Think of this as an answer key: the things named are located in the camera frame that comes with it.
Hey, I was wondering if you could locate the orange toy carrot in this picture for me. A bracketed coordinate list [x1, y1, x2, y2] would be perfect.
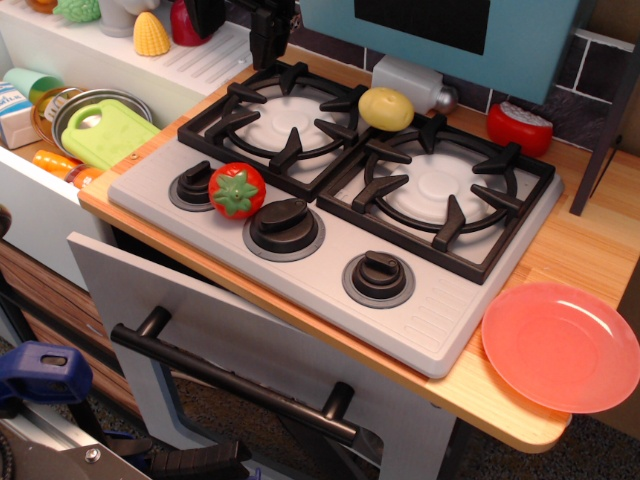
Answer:
[32, 150, 104, 189]

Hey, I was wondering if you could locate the grey toy faucet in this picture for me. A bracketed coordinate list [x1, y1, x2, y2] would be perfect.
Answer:
[98, 0, 161, 38]

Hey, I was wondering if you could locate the red toy tomato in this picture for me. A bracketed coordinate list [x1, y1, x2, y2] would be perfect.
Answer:
[208, 162, 266, 220]

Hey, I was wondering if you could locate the black left stove knob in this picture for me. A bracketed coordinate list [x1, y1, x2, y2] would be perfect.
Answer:
[169, 160, 214, 212]

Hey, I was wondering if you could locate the black stove knob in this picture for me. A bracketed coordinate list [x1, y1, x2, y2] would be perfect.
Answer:
[169, 160, 214, 212]
[242, 198, 326, 263]
[342, 250, 416, 309]

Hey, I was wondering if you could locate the white oven door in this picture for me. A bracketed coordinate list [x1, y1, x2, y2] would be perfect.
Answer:
[68, 232, 464, 479]

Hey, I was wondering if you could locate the black right stove knob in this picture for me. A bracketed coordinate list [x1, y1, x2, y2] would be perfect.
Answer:
[342, 250, 416, 309]

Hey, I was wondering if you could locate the green toy vegetable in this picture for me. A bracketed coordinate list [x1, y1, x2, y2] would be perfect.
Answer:
[53, 0, 101, 23]

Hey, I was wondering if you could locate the black burner grate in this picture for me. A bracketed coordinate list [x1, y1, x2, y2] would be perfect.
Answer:
[316, 115, 558, 285]
[178, 62, 391, 203]

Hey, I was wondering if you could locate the toy milk carton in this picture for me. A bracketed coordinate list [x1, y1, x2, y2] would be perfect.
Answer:
[0, 82, 38, 150]

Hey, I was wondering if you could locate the yellow toy corn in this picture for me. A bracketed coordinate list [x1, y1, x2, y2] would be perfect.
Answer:
[133, 12, 171, 57]

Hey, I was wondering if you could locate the red toy cheese wedge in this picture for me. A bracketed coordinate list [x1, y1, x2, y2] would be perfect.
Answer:
[486, 101, 553, 157]

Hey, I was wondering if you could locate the yellow toy potato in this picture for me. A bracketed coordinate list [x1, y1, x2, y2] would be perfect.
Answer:
[358, 87, 414, 132]

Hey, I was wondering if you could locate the pink plastic plate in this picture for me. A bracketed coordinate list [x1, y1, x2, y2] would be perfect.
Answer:
[482, 283, 639, 414]

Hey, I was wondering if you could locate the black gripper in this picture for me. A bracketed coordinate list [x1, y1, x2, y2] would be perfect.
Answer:
[230, 0, 300, 71]

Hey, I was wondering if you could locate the orange toy fruit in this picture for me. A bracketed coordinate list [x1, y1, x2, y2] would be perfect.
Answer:
[26, 0, 58, 15]

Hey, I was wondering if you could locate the mint green cup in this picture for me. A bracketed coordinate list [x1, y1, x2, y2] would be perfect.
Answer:
[3, 67, 64, 104]

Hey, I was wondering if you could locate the orange plastic bowl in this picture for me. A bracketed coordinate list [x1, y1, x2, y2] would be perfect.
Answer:
[31, 87, 83, 145]

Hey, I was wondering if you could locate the green cutting board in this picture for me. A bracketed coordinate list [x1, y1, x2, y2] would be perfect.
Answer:
[61, 99, 160, 170]

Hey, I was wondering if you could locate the dark red toy pepper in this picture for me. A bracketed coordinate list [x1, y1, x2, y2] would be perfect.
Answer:
[170, 0, 211, 47]

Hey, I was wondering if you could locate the black oven door handle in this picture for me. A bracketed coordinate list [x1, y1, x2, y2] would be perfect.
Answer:
[110, 306, 360, 446]

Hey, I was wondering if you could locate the white salt shaker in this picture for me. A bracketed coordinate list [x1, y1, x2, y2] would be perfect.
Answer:
[371, 55, 458, 115]

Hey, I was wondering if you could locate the black left burner grate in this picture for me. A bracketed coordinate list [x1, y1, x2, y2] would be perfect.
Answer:
[178, 62, 391, 203]

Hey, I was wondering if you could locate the silver metal bowl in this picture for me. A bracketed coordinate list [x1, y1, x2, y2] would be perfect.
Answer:
[52, 88, 153, 151]

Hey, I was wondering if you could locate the black right burner grate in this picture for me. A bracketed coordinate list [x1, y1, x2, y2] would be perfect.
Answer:
[316, 115, 558, 285]

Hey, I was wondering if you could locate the blue clamp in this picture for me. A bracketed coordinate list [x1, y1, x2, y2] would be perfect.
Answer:
[1, 341, 93, 418]

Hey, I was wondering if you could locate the black middle stove knob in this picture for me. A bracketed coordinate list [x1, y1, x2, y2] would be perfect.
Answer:
[242, 198, 326, 263]

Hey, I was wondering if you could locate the white toy sink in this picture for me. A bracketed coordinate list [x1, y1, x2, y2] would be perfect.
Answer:
[1, 1, 252, 287]

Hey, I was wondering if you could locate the grey toy stove top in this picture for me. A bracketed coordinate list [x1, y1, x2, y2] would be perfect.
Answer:
[107, 60, 566, 380]

